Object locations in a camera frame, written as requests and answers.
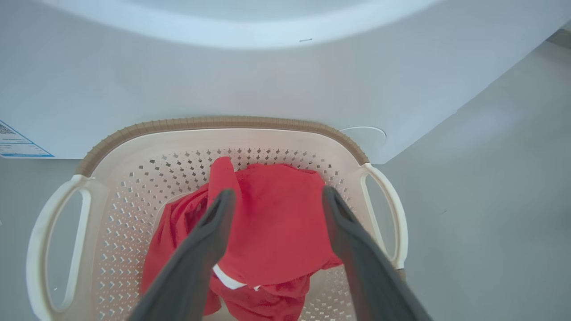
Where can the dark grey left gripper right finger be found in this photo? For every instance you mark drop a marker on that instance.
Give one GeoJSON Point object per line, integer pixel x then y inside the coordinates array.
{"type": "Point", "coordinates": [370, 276]}

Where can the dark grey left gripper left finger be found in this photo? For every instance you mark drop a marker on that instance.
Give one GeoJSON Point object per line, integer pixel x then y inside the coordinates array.
{"type": "Point", "coordinates": [196, 254]}

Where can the red garment with white trim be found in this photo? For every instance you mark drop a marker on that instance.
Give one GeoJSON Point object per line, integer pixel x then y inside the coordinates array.
{"type": "Point", "coordinates": [281, 223]}

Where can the cream perforated laundry basket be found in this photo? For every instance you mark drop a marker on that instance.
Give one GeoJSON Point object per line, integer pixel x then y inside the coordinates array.
{"type": "Point", "coordinates": [125, 200]}

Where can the white front-load washing machine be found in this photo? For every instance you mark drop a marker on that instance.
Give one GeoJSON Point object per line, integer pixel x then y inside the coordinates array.
{"type": "Point", "coordinates": [267, 80]}

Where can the blue energy label sticker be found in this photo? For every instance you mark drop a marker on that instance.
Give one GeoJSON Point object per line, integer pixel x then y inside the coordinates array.
{"type": "Point", "coordinates": [18, 145]}

